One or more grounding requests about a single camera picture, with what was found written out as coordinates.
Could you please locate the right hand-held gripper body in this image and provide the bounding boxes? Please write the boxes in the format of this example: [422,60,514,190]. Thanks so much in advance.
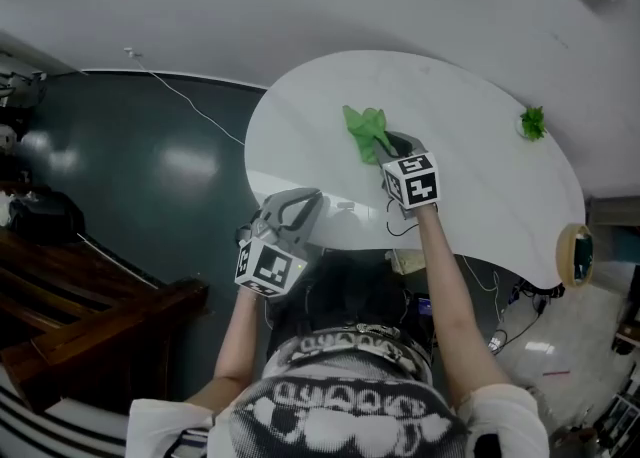
[381,151,441,221]

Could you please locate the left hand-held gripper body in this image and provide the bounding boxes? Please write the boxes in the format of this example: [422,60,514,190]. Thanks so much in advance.
[234,210,322,300]

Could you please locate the person's black white printed shirt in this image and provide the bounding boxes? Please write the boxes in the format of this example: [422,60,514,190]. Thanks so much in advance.
[124,323,551,458]

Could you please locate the long white cable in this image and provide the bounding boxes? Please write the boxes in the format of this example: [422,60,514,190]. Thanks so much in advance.
[123,48,246,147]

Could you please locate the person's right forearm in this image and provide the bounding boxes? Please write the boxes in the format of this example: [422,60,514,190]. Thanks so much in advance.
[414,203,511,405]

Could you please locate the tape roll with green inside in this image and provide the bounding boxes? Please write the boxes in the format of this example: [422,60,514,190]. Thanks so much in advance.
[555,223,595,288]

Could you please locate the person's left forearm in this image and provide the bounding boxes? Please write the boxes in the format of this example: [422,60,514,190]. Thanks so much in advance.
[214,288,261,400]

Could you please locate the dark green folded fabric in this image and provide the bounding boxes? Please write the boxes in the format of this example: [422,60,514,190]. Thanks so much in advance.
[573,233,594,281]

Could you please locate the person's black trousers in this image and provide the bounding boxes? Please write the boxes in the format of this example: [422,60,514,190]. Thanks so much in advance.
[264,248,436,362]

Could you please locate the black bag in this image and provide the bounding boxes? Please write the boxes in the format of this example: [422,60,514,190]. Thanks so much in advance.
[9,188,86,247]

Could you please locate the tangle of black cables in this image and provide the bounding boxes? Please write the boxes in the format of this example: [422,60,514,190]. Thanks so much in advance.
[492,280,566,355]

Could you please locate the green cloth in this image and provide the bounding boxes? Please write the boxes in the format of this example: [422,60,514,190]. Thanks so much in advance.
[342,105,394,166]

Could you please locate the small potted green plant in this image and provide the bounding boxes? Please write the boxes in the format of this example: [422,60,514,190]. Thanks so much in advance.
[516,105,548,143]

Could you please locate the short white cable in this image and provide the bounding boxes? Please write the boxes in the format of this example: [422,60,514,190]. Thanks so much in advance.
[462,255,502,323]

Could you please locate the white curved table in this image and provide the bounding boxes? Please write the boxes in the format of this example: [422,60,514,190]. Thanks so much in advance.
[243,49,586,290]

